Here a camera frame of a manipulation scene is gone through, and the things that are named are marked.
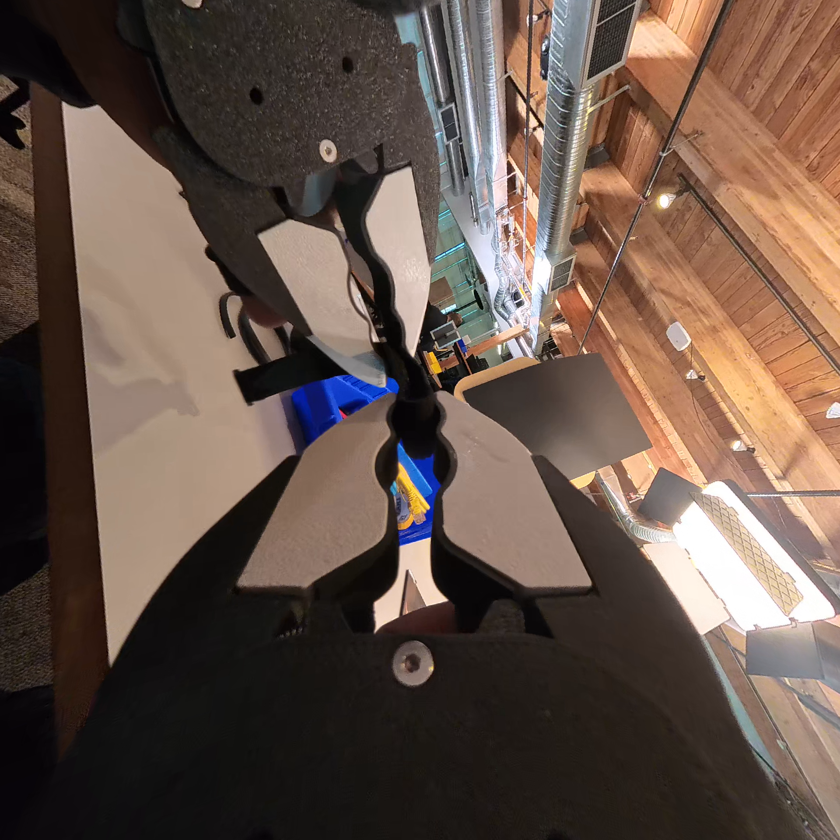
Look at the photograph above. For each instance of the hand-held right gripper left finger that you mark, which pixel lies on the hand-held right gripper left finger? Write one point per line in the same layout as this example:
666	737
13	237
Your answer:
321	505

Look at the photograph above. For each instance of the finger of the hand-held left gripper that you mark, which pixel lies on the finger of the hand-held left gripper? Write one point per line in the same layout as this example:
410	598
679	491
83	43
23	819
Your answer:
308	275
401	249

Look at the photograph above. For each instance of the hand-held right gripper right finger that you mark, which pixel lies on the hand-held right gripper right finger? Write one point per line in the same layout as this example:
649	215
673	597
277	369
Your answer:
505	512

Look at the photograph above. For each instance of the person's left forearm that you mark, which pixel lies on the person's left forearm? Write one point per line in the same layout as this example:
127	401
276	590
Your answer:
59	52

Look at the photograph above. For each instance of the person's left hand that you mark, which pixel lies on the person's left hand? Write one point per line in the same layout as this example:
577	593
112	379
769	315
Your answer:
269	315

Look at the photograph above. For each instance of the person's right hand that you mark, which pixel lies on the person's right hand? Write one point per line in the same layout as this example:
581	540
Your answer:
423	620

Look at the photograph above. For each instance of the large blue plastic bin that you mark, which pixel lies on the large blue plastic bin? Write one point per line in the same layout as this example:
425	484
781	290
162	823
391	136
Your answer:
328	407

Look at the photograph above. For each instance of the black flag panel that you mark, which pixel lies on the black flag panel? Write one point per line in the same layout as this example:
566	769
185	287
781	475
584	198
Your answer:
558	413

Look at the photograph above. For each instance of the studio light panel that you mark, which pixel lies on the studio light panel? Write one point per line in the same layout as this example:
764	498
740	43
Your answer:
741	558

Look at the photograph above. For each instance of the white ceiling device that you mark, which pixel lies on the white ceiling device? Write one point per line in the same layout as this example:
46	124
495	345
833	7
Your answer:
679	336

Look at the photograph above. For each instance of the black ceiling pipe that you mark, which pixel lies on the black ceiling pipe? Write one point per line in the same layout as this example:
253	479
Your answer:
656	177

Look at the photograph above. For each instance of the track spotlight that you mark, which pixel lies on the track spotlight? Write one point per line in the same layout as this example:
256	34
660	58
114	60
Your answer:
666	199

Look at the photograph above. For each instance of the large silver air duct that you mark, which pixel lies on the large silver air duct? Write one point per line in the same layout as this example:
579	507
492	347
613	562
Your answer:
568	164

